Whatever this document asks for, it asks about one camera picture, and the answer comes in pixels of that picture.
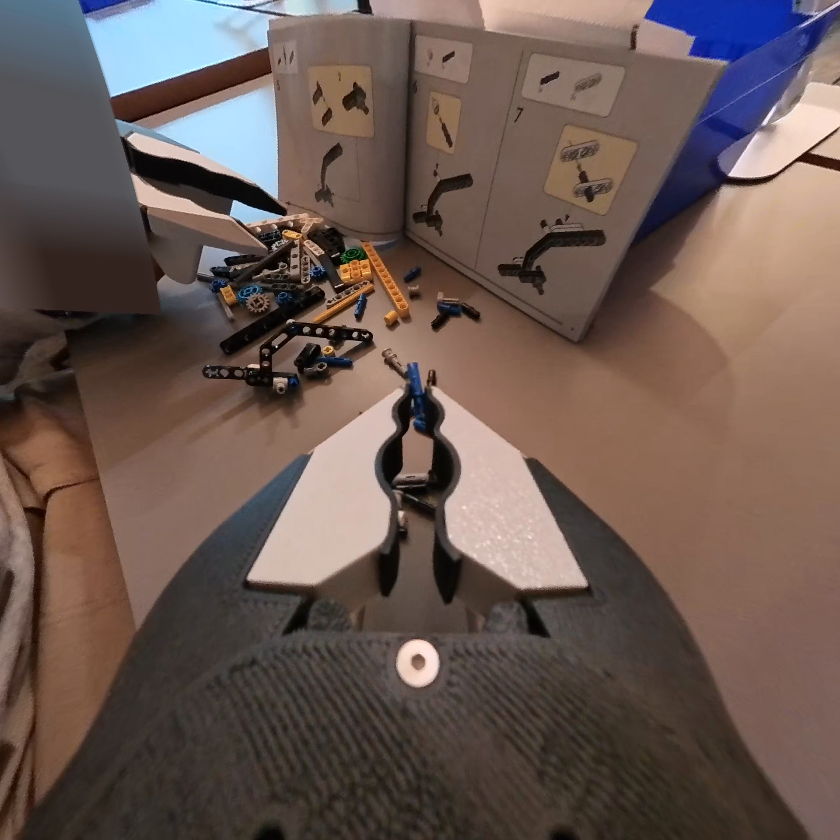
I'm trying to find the blue lego axle pin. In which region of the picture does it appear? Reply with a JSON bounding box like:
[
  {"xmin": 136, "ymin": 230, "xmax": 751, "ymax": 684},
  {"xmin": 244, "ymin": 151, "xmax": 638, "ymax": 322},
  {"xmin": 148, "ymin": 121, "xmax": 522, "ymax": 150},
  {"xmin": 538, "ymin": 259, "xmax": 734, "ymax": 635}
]
[{"xmin": 403, "ymin": 362, "xmax": 431, "ymax": 434}]

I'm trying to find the open lego instruction booklet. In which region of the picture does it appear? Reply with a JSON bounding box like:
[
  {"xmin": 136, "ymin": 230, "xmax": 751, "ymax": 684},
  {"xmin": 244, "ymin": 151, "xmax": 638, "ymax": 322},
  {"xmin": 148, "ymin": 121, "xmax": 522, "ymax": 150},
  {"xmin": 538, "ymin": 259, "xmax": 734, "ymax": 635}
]
[{"xmin": 268, "ymin": 14, "xmax": 729, "ymax": 343}]

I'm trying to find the pale fuzzy garment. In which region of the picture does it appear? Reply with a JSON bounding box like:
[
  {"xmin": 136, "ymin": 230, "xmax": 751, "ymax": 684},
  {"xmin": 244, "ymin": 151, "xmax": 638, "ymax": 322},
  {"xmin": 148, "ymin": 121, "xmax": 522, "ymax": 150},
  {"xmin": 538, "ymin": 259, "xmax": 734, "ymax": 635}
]
[{"xmin": 0, "ymin": 311, "xmax": 73, "ymax": 834}]

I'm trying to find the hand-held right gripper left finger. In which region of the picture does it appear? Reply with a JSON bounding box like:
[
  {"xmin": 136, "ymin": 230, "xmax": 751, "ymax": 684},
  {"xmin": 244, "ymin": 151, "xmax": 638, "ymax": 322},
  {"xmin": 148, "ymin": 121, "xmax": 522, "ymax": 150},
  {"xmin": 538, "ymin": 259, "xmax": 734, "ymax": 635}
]
[{"xmin": 245, "ymin": 386, "xmax": 411, "ymax": 631}]

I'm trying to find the blue plastic bin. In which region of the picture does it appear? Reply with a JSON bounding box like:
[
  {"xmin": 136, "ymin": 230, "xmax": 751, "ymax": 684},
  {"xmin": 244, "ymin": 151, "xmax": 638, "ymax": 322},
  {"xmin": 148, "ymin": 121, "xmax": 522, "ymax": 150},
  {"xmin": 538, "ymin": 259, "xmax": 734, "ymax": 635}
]
[{"xmin": 630, "ymin": 0, "xmax": 840, "ymax": 244}]

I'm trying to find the tan leather seat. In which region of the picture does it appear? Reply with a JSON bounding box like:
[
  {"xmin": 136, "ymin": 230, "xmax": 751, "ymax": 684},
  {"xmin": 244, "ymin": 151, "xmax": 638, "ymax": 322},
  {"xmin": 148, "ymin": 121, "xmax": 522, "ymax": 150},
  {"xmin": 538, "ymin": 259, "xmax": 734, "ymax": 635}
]
[{"xmin": 0, "ymin": 387, "xmax": 135, "ymax": 788}]

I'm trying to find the long black lego beam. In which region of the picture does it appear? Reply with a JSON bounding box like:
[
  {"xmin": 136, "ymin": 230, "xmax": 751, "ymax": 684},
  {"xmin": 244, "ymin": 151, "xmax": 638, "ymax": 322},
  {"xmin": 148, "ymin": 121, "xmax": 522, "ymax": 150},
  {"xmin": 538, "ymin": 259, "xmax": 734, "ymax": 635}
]
[{"xmin": 218, "ymin": 287, "xmax": 327, "ymax": 355}]

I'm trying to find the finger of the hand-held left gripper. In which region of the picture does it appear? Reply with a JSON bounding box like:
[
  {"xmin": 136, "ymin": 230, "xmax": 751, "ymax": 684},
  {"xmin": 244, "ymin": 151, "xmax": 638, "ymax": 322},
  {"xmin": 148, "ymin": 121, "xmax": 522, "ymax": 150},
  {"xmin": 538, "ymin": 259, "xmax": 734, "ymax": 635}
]
[
  {"xmin": 117, "ymin": 120, "xmax": 288, "ymax": 217},
  {"xmin": 140, "ymin": 193, "xmax": 270, "ymax": 284}
]

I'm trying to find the white flat board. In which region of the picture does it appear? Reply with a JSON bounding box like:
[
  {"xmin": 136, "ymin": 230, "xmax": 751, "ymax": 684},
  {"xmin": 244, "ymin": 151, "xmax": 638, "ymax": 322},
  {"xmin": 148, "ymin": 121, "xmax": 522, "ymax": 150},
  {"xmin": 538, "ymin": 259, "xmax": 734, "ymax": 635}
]
[{"xmin": 718, "ymin": 82, "xmax": 840, "ymax": 181}]

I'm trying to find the pile of mixed lego pieces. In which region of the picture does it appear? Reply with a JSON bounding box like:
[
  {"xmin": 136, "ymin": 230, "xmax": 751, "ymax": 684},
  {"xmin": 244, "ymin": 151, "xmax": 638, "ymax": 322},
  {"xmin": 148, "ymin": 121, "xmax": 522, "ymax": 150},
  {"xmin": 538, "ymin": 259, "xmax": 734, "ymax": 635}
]
[{"xmin": 206, "ymin": 213, "xmax": 378, "ymax": 342}]

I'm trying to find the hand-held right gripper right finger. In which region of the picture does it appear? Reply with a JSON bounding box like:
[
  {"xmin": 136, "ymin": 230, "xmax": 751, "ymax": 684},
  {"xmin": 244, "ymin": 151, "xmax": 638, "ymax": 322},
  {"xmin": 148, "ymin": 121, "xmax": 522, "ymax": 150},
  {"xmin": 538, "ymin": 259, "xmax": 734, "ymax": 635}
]
[{"xmin": 423, "ymin": 386, "xmax": 589, "ymax": 619}]

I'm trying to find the long yellow lego beam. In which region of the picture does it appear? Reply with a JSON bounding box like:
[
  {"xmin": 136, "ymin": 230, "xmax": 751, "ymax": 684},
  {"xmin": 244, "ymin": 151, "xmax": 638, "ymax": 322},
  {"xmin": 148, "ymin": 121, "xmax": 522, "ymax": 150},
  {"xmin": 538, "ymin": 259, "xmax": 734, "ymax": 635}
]
[{"xmin": 361, "ymin": 241, "xmax": 411, "ymax": 320}]

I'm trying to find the black and blue pin cluster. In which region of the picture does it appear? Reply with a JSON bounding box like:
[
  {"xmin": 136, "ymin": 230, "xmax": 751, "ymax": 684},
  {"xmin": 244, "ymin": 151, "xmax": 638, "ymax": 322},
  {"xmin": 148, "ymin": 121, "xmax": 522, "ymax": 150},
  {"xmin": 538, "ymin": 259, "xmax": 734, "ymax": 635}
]
[{"xmin": 430, "ymin": 292, "xmax": 482, "ymax": 330}]

